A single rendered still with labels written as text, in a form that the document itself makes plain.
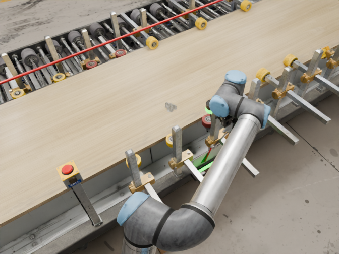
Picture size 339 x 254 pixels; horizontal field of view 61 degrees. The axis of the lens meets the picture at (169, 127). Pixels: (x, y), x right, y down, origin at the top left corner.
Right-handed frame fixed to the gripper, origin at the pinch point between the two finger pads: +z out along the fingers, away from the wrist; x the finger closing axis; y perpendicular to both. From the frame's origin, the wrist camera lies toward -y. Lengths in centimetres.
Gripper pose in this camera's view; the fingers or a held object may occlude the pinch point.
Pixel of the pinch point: (228, 128)
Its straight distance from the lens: 153.3
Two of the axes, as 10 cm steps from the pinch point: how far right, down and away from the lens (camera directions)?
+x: 5.5, 6.3, -5.5
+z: 0.3, 6.4, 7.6
